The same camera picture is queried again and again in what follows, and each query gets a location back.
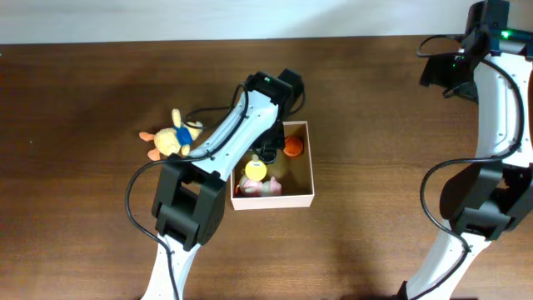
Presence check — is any yellow wooden rattle drum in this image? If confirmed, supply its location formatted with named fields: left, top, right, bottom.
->
left=244, top=154, right=267, bottom=182

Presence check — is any orange round puck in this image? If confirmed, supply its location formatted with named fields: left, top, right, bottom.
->
left=283, top=136, right=304, bottom=158

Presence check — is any pink white bunny figurine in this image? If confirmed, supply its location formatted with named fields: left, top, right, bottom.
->
left=235, top=175, right=282, bottom=198

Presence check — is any yellow plush duck toy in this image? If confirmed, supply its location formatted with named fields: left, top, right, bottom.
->
left=139, top=108, right=203, bottom=161

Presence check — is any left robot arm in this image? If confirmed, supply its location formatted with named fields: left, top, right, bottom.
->
left=143, top=69, right=305, bottom=299

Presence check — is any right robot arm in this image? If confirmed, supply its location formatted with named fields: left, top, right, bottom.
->
left=396, top=0, right=532, bottom=299

